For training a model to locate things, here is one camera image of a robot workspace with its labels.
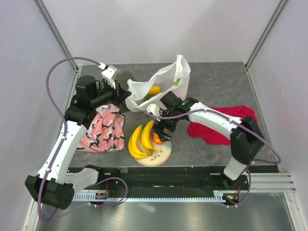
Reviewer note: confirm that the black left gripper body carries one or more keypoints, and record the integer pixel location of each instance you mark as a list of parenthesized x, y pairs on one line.
[(117, 98)]

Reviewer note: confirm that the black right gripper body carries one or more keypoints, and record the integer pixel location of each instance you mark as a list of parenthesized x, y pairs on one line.
[(170, 123)]

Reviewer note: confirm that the orange fake persimmon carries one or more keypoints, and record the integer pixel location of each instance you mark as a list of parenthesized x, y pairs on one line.
[(156, 139)]

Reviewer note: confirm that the yellow fake banana bunch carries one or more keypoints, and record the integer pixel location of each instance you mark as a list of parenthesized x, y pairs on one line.
[(139, 144)]

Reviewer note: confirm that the yellow fake mango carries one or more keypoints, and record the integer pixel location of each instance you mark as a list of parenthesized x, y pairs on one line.
[(154, 90)]

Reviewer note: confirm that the white plastic bag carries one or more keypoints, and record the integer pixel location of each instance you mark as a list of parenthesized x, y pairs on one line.
[(174, 77)]

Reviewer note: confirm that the green fake lime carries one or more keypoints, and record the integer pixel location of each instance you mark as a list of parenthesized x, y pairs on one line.
[(147, 97)]

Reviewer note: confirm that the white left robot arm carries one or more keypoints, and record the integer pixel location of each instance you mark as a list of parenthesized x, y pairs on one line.
[(51, 185)]

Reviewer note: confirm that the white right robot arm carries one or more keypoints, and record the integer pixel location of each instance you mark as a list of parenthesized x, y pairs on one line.
[(243, 133)]

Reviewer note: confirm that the olive green cloth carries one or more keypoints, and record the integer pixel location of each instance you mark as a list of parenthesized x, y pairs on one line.
[(123, 77)]

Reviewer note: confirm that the light blue ceramic plate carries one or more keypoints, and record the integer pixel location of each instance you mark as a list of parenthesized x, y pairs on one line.
[(162, 154)]

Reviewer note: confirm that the magenta red cloth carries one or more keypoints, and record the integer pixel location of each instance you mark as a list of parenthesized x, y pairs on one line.
[(214, 125)]

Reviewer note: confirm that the pink patterned cloth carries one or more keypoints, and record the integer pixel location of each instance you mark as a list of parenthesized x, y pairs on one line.
[(105, 133)]

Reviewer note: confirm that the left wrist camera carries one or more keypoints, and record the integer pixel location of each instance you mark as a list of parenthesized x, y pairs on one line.
[(109, 73)]

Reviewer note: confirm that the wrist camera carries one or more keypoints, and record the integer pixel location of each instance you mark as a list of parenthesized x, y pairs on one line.
[(109, 73), (153, 110)]

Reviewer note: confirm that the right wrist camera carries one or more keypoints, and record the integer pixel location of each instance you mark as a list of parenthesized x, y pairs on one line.
[(153, 110)]

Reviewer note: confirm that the grey cable duct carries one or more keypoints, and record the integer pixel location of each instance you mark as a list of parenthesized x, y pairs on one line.
[(92, 196)]

